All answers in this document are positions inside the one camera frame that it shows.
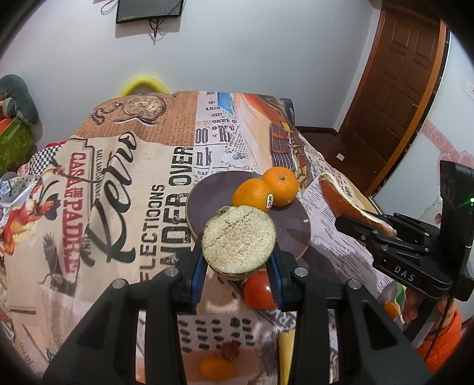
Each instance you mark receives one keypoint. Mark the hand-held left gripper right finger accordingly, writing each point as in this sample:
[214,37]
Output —
[274,275]

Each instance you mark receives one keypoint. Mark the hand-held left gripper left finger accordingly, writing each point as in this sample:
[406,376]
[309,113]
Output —
[197,272]

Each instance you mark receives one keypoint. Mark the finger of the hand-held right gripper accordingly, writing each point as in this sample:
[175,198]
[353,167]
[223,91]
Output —
[355,231]
[414,227]

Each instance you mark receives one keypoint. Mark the purple round plate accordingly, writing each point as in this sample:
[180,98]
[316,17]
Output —
[289,229]

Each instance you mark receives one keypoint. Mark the round sesame sandwich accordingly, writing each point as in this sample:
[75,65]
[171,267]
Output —
[239,237]

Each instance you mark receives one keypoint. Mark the person's right forearm orange sleeve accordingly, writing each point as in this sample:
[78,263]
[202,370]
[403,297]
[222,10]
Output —
[444,338]

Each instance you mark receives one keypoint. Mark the person's right hand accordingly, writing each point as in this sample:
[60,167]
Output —
[411,307]

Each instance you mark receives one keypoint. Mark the red tomato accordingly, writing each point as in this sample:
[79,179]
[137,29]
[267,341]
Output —
[259,292]

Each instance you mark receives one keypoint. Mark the orange with sticker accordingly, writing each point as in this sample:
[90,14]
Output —
[249,195]

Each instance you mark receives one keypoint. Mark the small dark red fruit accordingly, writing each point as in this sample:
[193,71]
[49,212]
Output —
[230,350]

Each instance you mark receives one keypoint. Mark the orange with green stem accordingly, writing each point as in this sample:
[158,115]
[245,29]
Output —
[281,185]

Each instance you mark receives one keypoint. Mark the small orange tangerine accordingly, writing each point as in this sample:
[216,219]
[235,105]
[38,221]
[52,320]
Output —
[216,369]

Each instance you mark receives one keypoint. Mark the printed tablecloth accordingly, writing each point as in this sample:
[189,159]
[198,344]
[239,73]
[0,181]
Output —
[122,192]

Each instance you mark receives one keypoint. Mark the brown wooden door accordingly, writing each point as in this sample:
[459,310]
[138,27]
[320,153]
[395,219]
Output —
[396,92]

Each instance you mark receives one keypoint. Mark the yellow chair back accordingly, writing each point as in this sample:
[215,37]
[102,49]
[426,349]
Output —
[142,83]

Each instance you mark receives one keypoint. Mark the green cardboard box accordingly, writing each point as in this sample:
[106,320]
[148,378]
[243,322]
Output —
[13,144]

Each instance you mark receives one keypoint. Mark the grey plush toy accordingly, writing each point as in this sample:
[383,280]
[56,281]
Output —
[18,96]

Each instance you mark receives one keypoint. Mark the pink wall sticker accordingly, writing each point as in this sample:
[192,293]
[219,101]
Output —
[450,148]

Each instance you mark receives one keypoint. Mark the wall-mounted black screen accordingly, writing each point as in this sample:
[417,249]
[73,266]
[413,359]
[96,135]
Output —
[150,9]

